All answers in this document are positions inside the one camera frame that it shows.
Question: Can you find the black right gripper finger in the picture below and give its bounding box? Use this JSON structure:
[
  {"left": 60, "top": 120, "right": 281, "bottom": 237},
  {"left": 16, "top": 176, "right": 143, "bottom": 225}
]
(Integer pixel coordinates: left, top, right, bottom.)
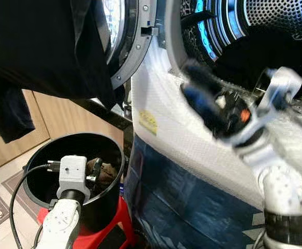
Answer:
[
  {"left": 180, "top": 85, "right": 232, "bottom": 137},
  {"left": 183, "top": 61, "right": 225, "bottom": 97}
]

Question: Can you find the brown garment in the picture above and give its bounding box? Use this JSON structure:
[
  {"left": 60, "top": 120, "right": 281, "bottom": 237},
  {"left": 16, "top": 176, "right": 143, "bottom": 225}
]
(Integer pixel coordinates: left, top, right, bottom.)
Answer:
[{"left": 86, "top": 158, "right": 119, "bottom": 188}]

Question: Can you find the plain black garment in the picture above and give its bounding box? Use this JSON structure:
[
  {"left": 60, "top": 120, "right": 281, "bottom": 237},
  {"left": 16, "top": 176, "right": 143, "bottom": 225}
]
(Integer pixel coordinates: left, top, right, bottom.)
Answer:
[{"left": 213, "top": 26, "right": 302, "bottom": 84}]

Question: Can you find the bubble-wrapped white washing machine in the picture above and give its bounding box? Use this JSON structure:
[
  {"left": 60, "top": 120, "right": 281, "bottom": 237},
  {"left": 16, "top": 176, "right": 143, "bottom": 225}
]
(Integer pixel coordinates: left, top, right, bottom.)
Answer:
[{"left": 125, "top": 0, "right": 302, "bottom": 249}]

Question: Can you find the black metal bar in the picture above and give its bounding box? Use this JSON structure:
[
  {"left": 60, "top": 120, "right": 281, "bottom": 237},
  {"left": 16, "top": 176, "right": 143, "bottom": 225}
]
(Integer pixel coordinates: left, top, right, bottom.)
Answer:
[{"left": 73, "top": 98, "right": 134, "bottom": 131}]

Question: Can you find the black round bucket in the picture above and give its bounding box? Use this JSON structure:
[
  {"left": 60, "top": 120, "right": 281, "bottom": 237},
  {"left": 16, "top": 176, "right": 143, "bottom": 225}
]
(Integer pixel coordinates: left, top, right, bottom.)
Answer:
[{"left": 23, "top": 132, "right": 126, "bottom": 234}]

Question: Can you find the red plastic stool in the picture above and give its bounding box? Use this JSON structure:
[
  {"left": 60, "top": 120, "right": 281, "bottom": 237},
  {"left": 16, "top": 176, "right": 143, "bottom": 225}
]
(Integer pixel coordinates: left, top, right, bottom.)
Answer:
[{"left": 37, "top": 197, "right": 136, "bottom": 249}]

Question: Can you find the yellow label sticker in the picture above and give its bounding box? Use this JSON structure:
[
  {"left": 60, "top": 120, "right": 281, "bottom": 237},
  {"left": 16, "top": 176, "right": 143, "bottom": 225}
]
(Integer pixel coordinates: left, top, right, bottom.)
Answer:
[{"left": 139, "top": 110, "right": 160, "bottom": 136}]

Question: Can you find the wooden cabinet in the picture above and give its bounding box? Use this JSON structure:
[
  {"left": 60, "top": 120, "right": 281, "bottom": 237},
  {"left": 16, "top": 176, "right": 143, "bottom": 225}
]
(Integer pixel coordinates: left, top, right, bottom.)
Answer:
[{"left": 0, "top": 89, "right": 126, "bottom": 169}]

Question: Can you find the grey washer door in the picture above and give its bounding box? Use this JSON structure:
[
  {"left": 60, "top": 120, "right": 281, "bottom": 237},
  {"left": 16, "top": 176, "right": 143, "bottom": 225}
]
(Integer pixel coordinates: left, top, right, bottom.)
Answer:
[{"left": 102, "top": 0, "right": 159, "bottom": 91}]

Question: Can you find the grey patterned floor mat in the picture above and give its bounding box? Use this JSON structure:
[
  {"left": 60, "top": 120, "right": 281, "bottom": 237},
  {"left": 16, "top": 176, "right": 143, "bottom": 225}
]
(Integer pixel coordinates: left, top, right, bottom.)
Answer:
[{"left": 0, "top": 170, "right": 35, "bottom": 237}]

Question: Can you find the dark blue cloth cover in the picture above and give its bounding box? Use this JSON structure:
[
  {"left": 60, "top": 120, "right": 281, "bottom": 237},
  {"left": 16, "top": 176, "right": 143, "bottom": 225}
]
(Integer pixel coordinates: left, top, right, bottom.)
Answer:
[{"left": 124, "top": 135, "right": 268, "bottom": 249}]

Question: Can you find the perforated steel washer drum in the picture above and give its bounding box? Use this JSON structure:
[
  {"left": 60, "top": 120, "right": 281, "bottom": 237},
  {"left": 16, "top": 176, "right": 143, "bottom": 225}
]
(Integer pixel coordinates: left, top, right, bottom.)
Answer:
[{"left": 181, "top": 0, "right": 302, "bottom": 99}]

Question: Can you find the black hanging garment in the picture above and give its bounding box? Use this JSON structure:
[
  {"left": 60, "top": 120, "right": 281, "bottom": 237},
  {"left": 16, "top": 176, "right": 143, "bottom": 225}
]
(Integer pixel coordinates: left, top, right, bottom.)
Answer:
[{"left": 0, "top": 0, "right": 118, "bottom": 145}]

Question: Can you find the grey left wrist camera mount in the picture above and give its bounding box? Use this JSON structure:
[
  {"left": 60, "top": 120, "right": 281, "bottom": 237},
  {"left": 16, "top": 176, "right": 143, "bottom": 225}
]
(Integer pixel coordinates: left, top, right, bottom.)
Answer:
[{"left": 58, "top": 155, "right": 88, "bottom": 201}]

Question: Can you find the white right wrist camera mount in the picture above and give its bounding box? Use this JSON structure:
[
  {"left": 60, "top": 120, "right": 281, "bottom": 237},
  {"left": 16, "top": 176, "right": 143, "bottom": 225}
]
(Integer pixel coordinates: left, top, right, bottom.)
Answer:
[{"left": 234, "top": 66, "right": 302, "bottom": 147}]

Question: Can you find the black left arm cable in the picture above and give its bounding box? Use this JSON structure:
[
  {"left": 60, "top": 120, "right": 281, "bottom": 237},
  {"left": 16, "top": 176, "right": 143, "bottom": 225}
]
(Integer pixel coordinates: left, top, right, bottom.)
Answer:
[{"left": 9, "top": 162, "right": 62, "bottom": 249}]

